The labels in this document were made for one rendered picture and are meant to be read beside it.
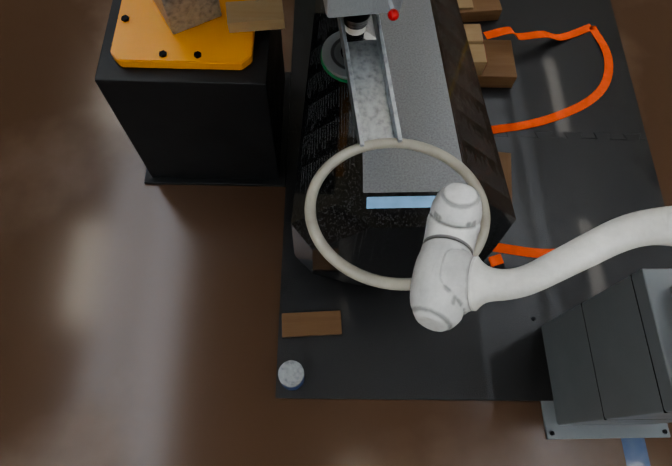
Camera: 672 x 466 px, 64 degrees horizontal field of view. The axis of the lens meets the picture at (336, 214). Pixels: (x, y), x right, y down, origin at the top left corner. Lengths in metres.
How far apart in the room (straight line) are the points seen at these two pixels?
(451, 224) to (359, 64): 0.77
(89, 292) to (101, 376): 0.37
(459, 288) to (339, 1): 0.92
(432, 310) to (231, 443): 1.47
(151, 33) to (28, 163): 1.11
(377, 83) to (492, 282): 0.85
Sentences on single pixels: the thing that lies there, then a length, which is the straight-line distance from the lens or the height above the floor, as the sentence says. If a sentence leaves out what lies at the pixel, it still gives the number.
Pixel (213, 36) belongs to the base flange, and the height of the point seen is 0.78.
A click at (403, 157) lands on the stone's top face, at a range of 1.75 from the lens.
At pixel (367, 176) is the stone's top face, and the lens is 1.70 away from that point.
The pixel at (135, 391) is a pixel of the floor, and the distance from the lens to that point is 2.42.
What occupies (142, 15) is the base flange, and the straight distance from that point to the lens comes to 2.20.
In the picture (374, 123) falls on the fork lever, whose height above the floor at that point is 0.95.
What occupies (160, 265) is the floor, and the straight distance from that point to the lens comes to 2.52.
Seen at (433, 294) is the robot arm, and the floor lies 1.36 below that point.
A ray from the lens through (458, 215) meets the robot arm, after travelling 1.06.
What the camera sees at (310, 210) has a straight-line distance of 1.41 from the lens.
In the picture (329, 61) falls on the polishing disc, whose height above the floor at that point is 0.83.
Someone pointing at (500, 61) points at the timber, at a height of 0.11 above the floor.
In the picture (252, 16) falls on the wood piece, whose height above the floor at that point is 0.83.
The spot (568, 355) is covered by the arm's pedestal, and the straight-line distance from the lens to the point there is 2.31.
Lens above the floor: 2.30
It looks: 66 degrees down
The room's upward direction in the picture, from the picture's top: 5 degrees clockwise
